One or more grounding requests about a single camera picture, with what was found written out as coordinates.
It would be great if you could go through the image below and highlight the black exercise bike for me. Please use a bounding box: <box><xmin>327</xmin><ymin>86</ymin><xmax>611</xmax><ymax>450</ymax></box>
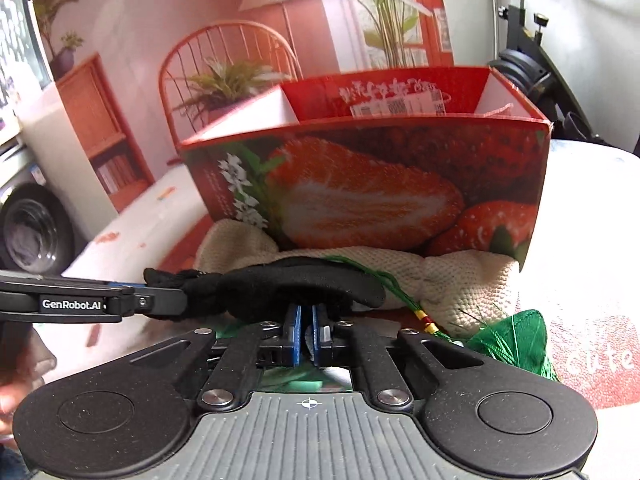
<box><xmin>498</xmin><ymin>0</ymin><xmax>639</xmax><ymax>152</ymax></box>

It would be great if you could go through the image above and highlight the cream knitted cloth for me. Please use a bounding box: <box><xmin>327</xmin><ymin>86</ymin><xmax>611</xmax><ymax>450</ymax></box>
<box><xmin>195</xmin><ymin>219</ymin><xmax>520</xmax><ymax>338</ymax></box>

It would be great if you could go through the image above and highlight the red strawberry cardboard box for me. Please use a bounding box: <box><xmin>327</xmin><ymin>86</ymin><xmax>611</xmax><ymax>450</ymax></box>
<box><xmin>180</xmin><ymin>67</ymin><xmax>552</xmax><ymax>261</ymax></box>

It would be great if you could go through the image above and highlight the green tasselled pouch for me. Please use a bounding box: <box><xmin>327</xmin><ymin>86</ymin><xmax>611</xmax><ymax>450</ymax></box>
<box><xmin>326</xmin><ymin>255</ymin><xmax>560</xmax><ymax>382</ymax></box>

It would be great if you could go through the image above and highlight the person's left hand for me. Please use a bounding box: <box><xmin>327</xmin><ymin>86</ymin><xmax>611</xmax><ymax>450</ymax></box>
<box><xmin>1</xmin><ymin>327</ymin><xmax>58</xmax><ymax>448</ymax></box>

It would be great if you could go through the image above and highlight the washing machine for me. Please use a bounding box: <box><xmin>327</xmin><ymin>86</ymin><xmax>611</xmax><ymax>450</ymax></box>
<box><xmin>0</xmin><ymin>136</ymin><xmax>87</xmax><ymax>275</ymax></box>

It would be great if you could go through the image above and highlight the black soft cloth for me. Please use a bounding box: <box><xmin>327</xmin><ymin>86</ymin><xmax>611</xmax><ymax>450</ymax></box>
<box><xmin>143</xmin><ymin>257</ymin><xmax>385</xmax><ymax>324</ymax></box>

